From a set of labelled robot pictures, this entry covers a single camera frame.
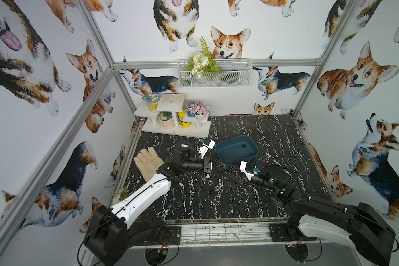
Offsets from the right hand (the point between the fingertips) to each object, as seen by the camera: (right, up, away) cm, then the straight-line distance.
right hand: (230, 160), depth 69 cm
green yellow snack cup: (-42, +31, +29) cm, 60 cm away
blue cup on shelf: (-21, +26, +27) cm, 43 cm away
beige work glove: (-45, -7, +28) cm, 54 cm away
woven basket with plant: (-38, +20, +42) cm, 60 cm away
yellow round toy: (-27, +22, +35) cm, 49 cm away
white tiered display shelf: (-30, +29, +30) cm, 51 cm away
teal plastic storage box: (+6, 0, +36) cm, 36 cm away
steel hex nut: (-5, -18, +18) cm, 26 cm away
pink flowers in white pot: (-14, +24, +21) cm, 35 cm away
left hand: (-3, -1, -1) cm, 3 cm away
